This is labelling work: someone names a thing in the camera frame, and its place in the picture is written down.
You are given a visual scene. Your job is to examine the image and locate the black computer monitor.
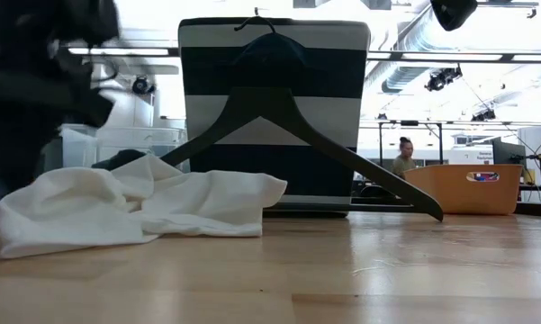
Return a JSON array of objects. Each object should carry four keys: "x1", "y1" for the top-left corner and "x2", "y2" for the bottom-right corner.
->
[{"x1": 491, "y1": 136, "x2": 527, "y2": 166}]

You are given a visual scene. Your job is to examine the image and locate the plain white cloth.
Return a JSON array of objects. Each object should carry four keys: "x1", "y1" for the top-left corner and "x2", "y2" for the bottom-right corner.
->
[{"x1": 0, "y1": 154, "x2": 289, "y2": 261}]

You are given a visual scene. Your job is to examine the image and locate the blue white striped fabric bin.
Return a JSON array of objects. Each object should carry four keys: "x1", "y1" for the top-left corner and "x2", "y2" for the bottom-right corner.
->
[{"x1": 176, "y1": 16, "x2": 372, "y2": 218}]

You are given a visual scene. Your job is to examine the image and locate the person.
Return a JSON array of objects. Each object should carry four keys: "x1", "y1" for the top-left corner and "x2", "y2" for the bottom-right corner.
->
[{"x1": 390, "y1": 136, "x2": 419, "y2": 179}]

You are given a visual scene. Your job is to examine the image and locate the black overhead camera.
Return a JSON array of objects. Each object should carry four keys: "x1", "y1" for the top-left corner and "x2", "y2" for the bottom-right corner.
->
[{"x1": 429, "y1": 0, "x2": 479, "y2": 32}]

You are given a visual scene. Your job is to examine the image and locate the black aluminium frame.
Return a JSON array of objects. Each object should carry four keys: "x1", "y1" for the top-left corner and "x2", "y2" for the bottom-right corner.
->
[{"x1": 260, "y1": 199, "x2": 541, "y2": 220}]

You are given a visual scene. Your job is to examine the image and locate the clear plastic container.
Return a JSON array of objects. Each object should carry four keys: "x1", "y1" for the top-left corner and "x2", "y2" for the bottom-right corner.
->
[{"x1": 59, "y1": 122, "x2": 188, "y2": 173}]

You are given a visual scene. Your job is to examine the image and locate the orange plastic basket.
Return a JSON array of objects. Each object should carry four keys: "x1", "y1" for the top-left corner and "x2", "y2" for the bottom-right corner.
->
[{"x1": 402, "y1": 163, "x2": 524, "y2": 216}]

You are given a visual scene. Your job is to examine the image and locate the black background table frame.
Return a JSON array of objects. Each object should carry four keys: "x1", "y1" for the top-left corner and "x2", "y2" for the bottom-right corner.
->
[{"x1": 376, "y1": 118, "x2": 446, "y2": 167}]

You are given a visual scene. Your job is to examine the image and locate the black clothes hanger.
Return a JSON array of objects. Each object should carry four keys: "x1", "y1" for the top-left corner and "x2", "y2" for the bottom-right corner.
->
[{"x1": 159, "y1": 6, "x2": 446, "y2": 223}]

